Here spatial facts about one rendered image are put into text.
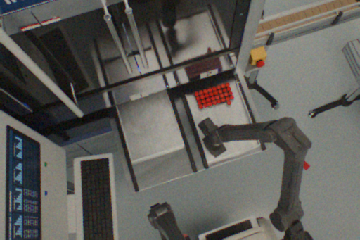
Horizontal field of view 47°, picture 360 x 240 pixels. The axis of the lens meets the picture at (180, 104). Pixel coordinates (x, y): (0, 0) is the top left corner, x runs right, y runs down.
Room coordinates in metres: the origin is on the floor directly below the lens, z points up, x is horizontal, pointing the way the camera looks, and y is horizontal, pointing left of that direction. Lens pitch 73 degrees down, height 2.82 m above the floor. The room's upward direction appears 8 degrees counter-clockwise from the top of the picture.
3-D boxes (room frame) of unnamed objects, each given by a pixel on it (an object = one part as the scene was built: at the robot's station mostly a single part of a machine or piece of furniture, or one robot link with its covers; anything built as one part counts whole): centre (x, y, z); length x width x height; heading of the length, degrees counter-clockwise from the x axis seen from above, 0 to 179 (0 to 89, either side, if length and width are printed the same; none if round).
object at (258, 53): (0.76, -0.39, 1.00); 0.08 x 0.07 x 0.07; 10
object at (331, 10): (0.95, -0.65, 0.92); 0.69 x 0.16 x 0.16; 100
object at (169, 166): (0.50, -0.01, 0.87); 0.70 x 0.48 x 0.02; 100
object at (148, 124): (0.54, 0.17, 0.90); 0.34 x 0.26 x 0.04; 10
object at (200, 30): (0.69, -0.07, 1.51); 0.43 x 0.01 x 0.59; 100
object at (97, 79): (0.61, 0.38, 1.51); 0.47 x 0.01 x 0.59; 100
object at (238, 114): (0.49, -0.19, 0.90); 0.34 x 0.26 x 0.04; 10
